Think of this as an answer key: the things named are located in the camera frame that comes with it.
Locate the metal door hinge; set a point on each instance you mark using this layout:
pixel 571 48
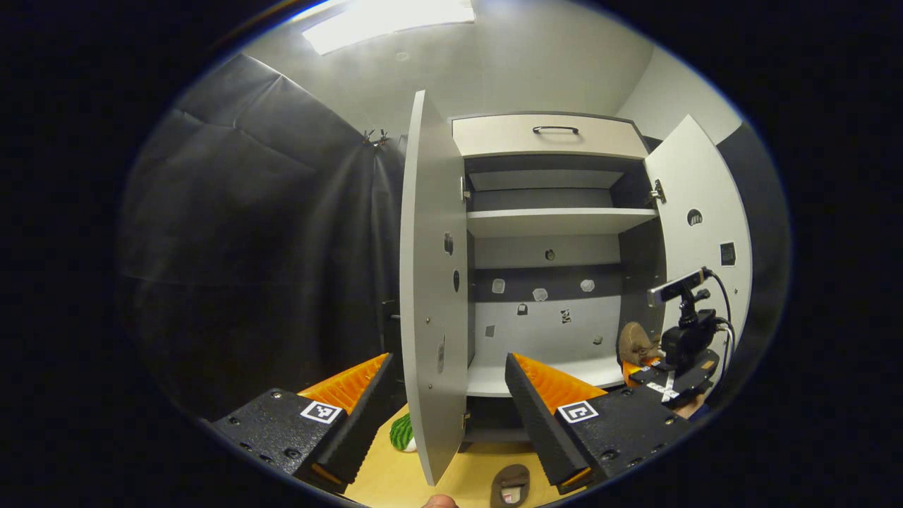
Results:
pixel 657 192
pixel 465 189

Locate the white shoe cabinet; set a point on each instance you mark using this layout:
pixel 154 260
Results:
pixel 557 331

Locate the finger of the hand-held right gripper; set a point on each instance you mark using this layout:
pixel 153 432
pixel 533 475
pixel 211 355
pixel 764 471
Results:
pixel 630 370

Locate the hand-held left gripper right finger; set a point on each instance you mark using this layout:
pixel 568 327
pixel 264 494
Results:
pixel 540 423

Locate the brown shoe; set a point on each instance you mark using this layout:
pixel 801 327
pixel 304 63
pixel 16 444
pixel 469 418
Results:
pixel 509 485
pixel 635 342

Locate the white cabinet drawer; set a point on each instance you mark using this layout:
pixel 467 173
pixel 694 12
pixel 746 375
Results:
pixel 508 137

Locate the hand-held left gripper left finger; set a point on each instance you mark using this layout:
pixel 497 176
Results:
pixel 363 430

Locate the metal clip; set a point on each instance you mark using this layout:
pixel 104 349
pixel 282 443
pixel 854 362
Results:
pixel 368 135
pixel 383 134

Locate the white cabinet door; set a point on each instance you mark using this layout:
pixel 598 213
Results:
pixel 695 176
pixel 430 247

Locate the green striped object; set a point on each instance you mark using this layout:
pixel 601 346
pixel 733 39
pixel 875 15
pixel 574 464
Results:
pixel 402 432

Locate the ceiling light panel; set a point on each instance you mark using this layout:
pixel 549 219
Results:
pixel 388 21

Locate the black backdrop cloth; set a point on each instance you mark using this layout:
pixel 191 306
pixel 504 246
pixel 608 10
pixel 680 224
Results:
pixel 765 226
pixel 247 247

